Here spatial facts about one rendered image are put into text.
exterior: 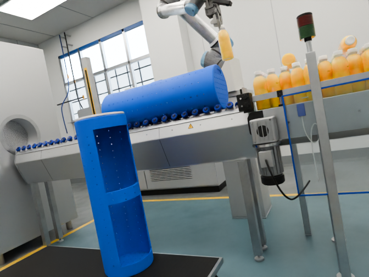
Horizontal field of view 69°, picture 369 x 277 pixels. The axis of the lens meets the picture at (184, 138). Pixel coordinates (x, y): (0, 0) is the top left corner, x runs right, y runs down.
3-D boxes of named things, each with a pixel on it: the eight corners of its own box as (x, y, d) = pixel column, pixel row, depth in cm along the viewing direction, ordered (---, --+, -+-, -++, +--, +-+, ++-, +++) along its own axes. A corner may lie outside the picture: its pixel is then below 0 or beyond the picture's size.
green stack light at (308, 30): (300, 42, 118) (298, 31, 118) (316, 37, 116) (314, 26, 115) (299, 39, 113) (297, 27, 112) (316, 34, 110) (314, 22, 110)
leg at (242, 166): (255, 256, 169) (238, 159, 166) (264, 257, 167) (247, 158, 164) (253, 261, 164) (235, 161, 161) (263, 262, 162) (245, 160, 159)
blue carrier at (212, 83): (128, 129, 221) (123, 95, 221) (231, 109, 182) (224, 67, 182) (104, 131, 195) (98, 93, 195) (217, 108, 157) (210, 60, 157)
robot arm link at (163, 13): (149, 12, 227) (186, 5, 171) (157, 0, 227) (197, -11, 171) (158, 22, 233) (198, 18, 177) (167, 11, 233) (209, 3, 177)
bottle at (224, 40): (234, 55, 162) (227, 25, 162) (222, 58, 163) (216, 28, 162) (233, 59, 169) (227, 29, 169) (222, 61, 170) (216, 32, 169)
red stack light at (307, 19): (297, 31, 118) (296, 22, 118) (314, 26, 115) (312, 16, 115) (297, 27, 112) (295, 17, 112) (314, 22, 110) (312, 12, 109)
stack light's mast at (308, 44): (302, 55, 119) (296, 19, 118) (318, 51, 116) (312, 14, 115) (301, 53, 113) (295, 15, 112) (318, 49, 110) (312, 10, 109)
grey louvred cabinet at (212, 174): (116, 189, 479) (100, 109, 472) (231, 181, 378) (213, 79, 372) (93, 199, 431) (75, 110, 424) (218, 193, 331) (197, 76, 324)
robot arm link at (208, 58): (214, 77, 250) (200, 68, 256) (225, 62, 250) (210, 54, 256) (212, 70, 236) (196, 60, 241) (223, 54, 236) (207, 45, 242)
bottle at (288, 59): (281, 67, 149) (285, 70, 166) (295, 65, 146) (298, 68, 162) (281, 54, 148) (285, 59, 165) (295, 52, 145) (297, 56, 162)
